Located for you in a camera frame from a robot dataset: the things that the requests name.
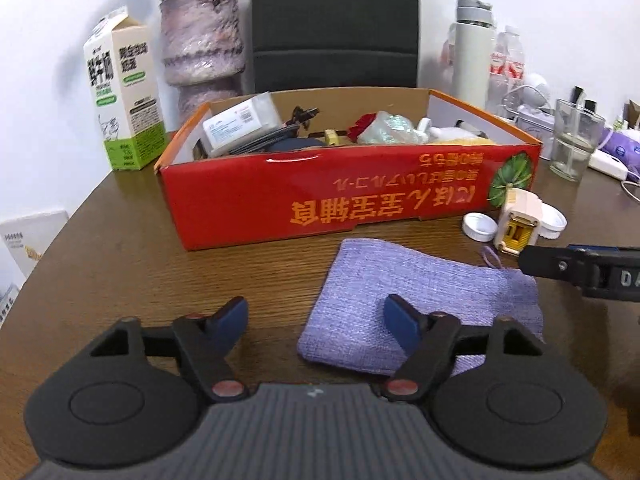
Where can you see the blue white package stack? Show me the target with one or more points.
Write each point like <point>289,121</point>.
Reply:
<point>7,302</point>

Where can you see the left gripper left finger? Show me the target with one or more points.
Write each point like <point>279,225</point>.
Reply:
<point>135,393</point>

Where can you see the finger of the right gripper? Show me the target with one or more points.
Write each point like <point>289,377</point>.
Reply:
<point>556,263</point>

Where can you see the white round cap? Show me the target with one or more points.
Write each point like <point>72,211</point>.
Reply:
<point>552,222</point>

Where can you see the white and orange plush dog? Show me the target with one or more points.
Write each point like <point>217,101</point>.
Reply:
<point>461,133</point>

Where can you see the navy blue fabric pouch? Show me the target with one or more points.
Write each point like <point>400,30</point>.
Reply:
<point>294,144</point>

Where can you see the white green milk carton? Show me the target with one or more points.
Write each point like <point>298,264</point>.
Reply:
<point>124,91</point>

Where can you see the red cardboard box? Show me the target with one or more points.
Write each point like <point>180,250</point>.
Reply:
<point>252,198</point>

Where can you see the white round jar lid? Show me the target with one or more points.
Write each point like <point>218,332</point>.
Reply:
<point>479,227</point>

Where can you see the white thermos bottle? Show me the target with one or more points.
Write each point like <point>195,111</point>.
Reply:
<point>473,46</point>

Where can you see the white wet wipes pack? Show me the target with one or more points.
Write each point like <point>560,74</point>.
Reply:
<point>241,123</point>

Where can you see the pink marbled vase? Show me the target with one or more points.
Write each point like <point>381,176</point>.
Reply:
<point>202,51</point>

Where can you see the white tin box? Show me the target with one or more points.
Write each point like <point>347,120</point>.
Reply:
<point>539,124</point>

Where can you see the purple tissue pack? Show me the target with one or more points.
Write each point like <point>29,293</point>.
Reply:
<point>624,146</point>

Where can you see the white round lamp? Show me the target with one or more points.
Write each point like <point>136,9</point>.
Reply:
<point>535,91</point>

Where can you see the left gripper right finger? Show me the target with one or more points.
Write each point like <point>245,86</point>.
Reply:
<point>495,393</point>

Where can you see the beige yellow plug adapter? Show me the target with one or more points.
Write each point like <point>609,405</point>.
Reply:
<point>519,221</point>

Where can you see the clear drinking glass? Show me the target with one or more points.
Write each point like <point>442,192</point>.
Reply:
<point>577,133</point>

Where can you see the black paper bag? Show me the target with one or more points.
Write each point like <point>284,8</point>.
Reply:
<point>304,44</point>

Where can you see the white power strip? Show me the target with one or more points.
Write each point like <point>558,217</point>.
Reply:
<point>607,164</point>

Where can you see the purple knitted cloth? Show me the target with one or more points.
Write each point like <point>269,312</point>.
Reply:
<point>345,327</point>

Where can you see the dark small bottles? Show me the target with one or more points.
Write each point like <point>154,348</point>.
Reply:
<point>578,98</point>

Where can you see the clear plastic water bottle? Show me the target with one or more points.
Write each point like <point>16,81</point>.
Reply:
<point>506,71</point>

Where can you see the iridescent plastic bag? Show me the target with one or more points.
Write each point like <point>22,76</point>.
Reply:
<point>386,129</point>

